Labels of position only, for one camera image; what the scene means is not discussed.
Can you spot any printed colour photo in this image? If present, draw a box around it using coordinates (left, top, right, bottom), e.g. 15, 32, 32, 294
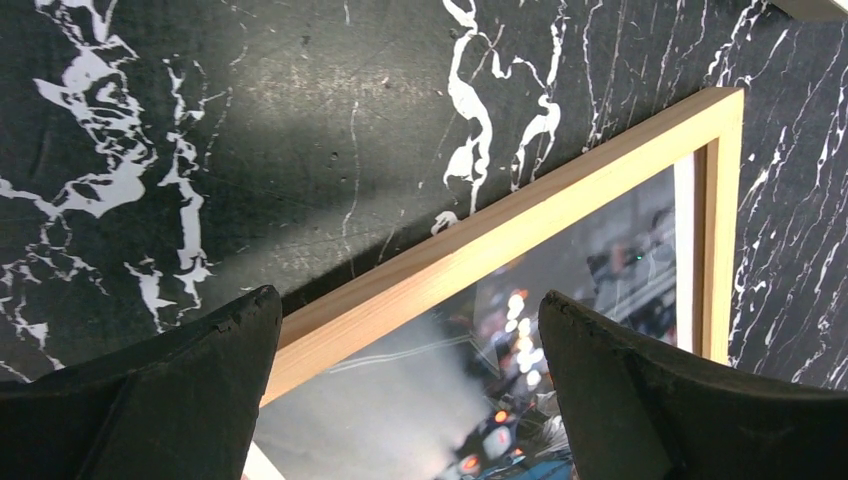
241, 152, 697, 480

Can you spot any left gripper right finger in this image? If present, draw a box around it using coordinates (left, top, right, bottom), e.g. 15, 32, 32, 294
539, 291, 847, 479

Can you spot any wooden picture frame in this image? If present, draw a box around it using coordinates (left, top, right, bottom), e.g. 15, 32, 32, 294
262, 87, 745, 403

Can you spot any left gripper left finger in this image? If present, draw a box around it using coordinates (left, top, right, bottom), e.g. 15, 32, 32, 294
1, 286, 282, 479

